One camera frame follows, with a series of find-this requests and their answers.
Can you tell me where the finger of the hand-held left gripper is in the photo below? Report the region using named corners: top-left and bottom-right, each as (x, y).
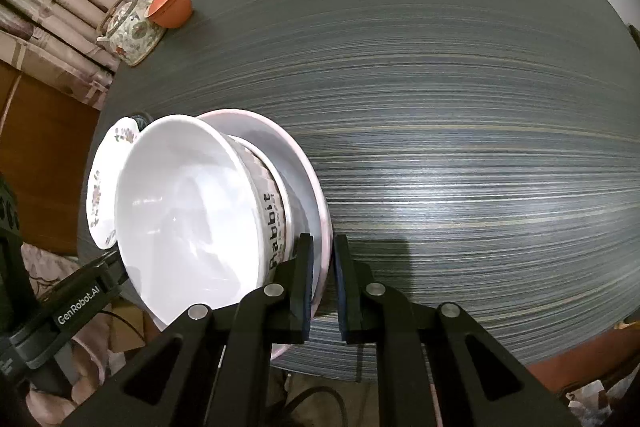
top-left (97, 253), bottom-right (130, 295)

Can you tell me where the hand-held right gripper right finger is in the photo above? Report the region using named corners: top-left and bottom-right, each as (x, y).
top-left (332, 234), bottom-right (581, 427)

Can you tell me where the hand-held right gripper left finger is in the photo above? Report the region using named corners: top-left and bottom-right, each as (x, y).
top-left (60, 232), bottom-right (315, 427)

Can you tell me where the white floral plate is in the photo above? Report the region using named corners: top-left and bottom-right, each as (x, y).
top-left (86, 117), bottom-right (142, 250)

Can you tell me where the white bowl with pink base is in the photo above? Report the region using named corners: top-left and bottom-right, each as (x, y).
top-left (114, 114), bottom-right (293, 323)

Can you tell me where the brown wooden cabinet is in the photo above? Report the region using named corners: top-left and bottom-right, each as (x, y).
top-left (0, 62), bottom-right (101, 253)

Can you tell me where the floral ceramic teapot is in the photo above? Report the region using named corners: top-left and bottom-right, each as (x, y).
top-left (95, 0), bottom-right (166, 66)

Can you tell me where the orange lidded cup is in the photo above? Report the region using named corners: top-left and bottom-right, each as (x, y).
top-left (146, 0), bottom-right (194, 29)

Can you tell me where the beige patterned curtain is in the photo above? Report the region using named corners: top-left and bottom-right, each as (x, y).
top-left (0, 0), bottom-right (126, 108)

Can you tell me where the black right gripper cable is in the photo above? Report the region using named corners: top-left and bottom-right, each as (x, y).
top-left (281, 385), bottom-right (352, 427)

